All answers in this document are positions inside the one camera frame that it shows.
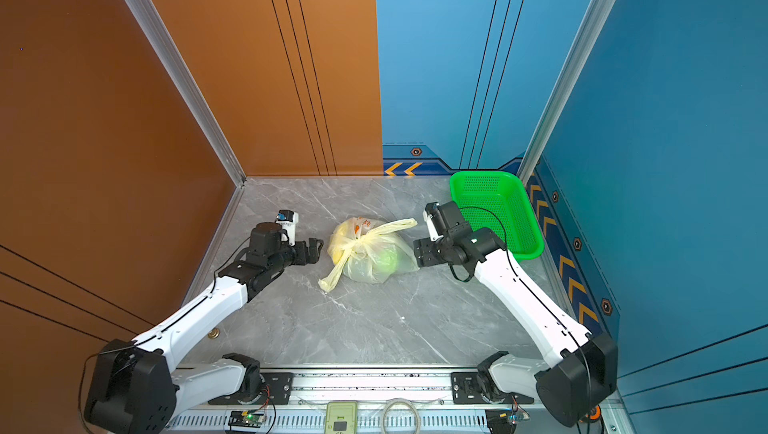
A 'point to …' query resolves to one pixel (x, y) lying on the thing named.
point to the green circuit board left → (243, 419)
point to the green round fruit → (387, 261)
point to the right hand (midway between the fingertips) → (424, 249)
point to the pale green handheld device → (342, 417)
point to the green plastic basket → (495, 200)
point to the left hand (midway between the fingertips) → (310, 239)
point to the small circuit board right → (503, 421)
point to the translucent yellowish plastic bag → (367, 251)
